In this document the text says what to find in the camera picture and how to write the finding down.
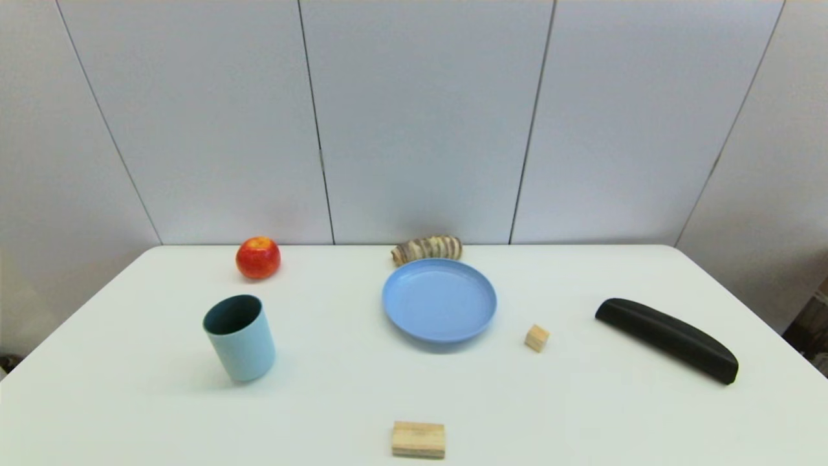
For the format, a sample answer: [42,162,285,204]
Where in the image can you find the long brown ridged bread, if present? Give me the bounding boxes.
[391,235,464,267]

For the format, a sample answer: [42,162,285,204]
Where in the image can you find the long black curved case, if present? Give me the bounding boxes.
[595,298,739,386]

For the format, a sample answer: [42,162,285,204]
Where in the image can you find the blue plate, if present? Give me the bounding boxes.
[382,258,498,344]

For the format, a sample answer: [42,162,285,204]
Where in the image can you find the red apple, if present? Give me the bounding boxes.
[235,236,282,280]

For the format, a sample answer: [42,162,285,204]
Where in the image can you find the light blue cup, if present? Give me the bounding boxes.
[202,294,277,383]

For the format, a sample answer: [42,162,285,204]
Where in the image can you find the rectangular wooden block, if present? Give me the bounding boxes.
[391,421,447,460]

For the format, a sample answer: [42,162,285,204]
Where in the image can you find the brown background furniture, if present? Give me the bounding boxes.
[781,277,828,379]

